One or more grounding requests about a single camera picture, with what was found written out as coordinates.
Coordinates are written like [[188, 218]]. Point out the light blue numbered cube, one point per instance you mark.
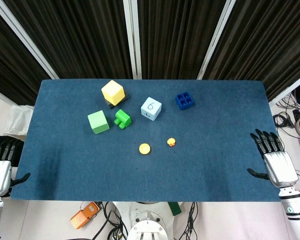
[[151, 108]]

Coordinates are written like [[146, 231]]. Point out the white frame post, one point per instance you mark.
[[215, 40], [287, 92], [132, 40], [27, 42]]

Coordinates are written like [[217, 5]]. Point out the small orange ball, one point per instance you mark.
[[171, 142]]

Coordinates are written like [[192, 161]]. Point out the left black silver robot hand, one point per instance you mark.
[[0, 172]]

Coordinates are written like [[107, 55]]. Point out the yellow foam cube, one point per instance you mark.
[[112, 92]]

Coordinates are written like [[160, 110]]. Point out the green foam cube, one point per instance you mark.
[[98, 122]]

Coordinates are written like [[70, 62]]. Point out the green flat object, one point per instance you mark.
[[175, 208]]

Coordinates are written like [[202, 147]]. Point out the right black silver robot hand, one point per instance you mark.
[[281, 167]]

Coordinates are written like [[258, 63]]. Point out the white plastic bag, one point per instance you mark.
[[17, 120]]

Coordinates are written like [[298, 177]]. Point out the dark blue grid block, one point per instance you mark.
[[185, 101]]

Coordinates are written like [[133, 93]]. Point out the green plastic toy block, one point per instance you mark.
[[123, 118]]

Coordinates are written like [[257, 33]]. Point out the black pleated curtain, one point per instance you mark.
[[12, 75], [175, 37], [77, 37], [265, 42]]

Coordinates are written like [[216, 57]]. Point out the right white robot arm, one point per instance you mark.
[[296, 203]]

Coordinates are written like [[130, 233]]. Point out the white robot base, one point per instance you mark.
[[148, 228]]

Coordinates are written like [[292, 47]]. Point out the blue table cloth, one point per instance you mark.
[[115, 172]]

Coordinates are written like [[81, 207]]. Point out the yellow round disc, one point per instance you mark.
[[144, 148]]

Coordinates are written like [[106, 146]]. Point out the orange box device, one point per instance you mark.
[[83, 216]]

